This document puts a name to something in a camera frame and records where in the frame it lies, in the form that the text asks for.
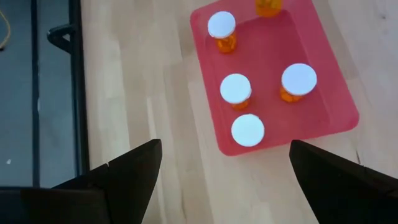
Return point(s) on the thin black frame bar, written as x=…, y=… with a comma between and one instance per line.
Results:
x=35, y=93

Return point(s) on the black table frame rail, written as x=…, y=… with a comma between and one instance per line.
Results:
x=80, y=93

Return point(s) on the orange pill bottle white cap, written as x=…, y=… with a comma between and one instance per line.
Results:
x=298, y=79
x=235, y=88
x=247, y=130
x=269, y=9
x=221, y=25

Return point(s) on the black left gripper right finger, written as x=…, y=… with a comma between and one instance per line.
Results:
x=339, y=189

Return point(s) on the pink translucent plastic basket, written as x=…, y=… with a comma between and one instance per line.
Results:
x=270, y=56

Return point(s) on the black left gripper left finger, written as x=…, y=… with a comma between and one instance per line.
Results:
x=127, y=180

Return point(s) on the black curved hook bracket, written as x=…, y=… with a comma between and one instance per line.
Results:
x=59, y=35

